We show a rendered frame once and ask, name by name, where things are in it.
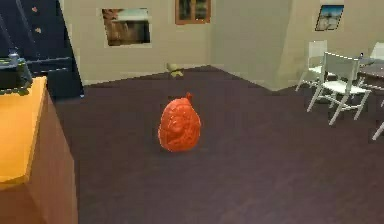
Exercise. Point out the dark dining table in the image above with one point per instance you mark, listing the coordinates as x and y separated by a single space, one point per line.
373 71

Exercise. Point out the orange wooden cabinet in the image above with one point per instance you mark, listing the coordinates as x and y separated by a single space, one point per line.
30 150

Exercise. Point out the small yellow-green object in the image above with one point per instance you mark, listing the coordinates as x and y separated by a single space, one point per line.
175 70

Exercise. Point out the red lumpy bag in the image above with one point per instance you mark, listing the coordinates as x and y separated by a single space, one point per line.
179 126

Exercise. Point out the dark blue cupboard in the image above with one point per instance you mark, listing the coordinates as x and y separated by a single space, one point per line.
43 43

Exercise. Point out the white framed landscape picture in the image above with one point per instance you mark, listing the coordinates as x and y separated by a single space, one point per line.
127 27

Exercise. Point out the black box appliance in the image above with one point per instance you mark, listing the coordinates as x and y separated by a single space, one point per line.
13 75

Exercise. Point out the brown framed picture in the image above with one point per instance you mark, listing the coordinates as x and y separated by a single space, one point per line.
193 11

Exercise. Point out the black framed blue picture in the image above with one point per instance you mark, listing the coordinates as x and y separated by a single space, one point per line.
329 17

